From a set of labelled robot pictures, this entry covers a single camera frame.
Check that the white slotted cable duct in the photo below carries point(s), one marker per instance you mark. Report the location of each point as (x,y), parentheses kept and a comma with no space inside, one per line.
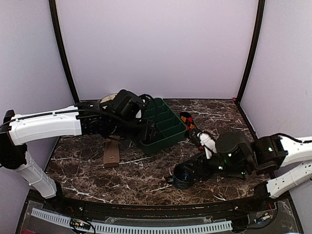
(114,225)

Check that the black right corner post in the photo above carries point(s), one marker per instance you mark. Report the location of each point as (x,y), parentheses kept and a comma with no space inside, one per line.
(252,50)

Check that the round wooden slice plate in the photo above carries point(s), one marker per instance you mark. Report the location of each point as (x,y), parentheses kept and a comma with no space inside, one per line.
(108,98)

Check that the dark blue mug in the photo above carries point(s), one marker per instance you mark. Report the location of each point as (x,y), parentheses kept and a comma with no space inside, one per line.
(180,178)

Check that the red yellow argyle sock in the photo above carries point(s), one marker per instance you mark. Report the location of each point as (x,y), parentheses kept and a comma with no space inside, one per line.
(189,124)

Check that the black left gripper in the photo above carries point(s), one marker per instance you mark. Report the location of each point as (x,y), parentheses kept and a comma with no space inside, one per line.
(143,127)

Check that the black left corner post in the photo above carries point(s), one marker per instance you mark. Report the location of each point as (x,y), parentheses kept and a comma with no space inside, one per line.
(61,50)

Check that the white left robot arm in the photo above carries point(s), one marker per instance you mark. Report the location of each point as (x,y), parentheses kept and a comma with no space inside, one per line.
(16,131)

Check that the black corner post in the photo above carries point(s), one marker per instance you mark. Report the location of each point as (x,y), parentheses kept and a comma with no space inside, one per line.
(252,50)
(61,50)

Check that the green divided organizer tray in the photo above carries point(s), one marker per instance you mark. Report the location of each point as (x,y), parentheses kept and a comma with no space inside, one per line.
(169,128)

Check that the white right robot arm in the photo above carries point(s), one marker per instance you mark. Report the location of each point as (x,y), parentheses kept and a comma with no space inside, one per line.
(276,151)

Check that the black front table rail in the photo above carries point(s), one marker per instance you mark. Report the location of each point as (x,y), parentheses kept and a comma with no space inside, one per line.
(90,207)

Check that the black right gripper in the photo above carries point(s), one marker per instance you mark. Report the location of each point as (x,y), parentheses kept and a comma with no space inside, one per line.
(195,165)

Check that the brown ribbed sock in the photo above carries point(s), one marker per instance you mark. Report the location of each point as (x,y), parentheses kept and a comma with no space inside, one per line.
(111,156)

